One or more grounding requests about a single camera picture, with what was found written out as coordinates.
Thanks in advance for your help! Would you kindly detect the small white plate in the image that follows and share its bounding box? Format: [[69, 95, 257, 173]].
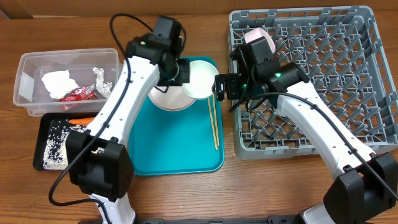
[[182, 60, 219, 100]]

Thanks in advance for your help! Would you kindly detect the large white plate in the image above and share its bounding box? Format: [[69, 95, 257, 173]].
[[149, 86, 195, 111]]

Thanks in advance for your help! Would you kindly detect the white bowl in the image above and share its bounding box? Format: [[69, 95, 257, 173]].
[[244, 28, 275, 54]]

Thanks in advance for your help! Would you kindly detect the orange carrot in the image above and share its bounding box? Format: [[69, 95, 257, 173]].
[[68, 117, 94, 126]]

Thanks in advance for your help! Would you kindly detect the white rice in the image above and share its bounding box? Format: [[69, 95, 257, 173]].
[[43, 119, 86, 170]]

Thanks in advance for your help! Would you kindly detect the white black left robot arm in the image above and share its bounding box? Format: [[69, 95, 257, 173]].
[[49, 16, 190, 223]]

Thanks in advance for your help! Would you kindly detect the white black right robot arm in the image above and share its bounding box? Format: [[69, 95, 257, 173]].
[[213, 37, 397, 224]]

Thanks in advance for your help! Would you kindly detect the clear plastic waste bin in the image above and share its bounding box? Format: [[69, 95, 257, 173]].
[[13, 48, 121, 116]]

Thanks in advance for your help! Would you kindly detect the grey dishwasher rack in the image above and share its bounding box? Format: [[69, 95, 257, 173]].
[[226, 6, 397, 159]]

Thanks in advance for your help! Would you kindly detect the right wooden chopstick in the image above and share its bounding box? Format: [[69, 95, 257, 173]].
[[212, 94, 220, 147]]

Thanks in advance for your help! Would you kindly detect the wooden chopstick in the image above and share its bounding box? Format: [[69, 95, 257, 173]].
[[207, 97, 218, 151], [212, 94, 220, 147]]

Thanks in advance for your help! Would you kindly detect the left wooden chopstick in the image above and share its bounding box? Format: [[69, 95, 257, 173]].
[[207, 97, 218, 151]]

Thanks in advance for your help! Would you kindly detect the crumpled white tissue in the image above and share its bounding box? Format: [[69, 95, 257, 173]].
[[93, 67, 113, 99]]

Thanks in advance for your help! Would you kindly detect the teal serving tray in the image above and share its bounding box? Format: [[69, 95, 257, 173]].
[[128, 56, 225, 177]]

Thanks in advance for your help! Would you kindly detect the red snack wrapper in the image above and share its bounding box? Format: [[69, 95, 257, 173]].
[[59, 85, 98, 102]]

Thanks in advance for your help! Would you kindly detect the white paper napkin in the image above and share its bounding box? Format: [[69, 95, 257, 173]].
[[42, 70, 79, 100]]

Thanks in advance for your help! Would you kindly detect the black rectangular tray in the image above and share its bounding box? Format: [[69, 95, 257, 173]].
[[32, 112, 98, 171]]

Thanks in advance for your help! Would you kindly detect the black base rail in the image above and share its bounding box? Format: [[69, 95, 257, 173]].
[[134, 215, 302, 224]]

